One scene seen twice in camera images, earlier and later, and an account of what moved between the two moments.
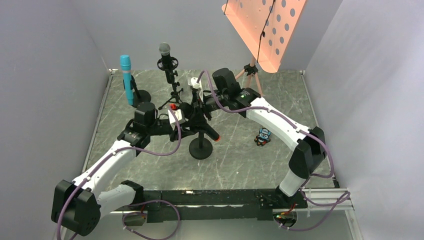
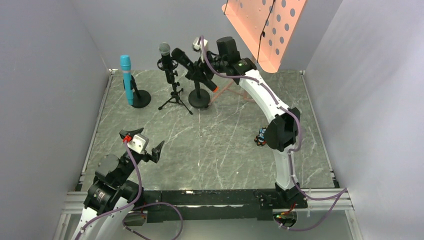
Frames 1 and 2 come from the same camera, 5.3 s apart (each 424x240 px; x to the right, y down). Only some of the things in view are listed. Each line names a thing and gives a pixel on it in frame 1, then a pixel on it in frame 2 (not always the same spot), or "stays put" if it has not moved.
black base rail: (161, 205) stays put
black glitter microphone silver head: (164, 49) stays put
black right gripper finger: (196, 100) → (197, 73)
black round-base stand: (200, 148) → (198, 97)
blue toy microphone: (125, 63) stays put
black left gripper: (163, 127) → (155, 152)
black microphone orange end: (186, 111) → (183, 59)
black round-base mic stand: (139, 96) stays put
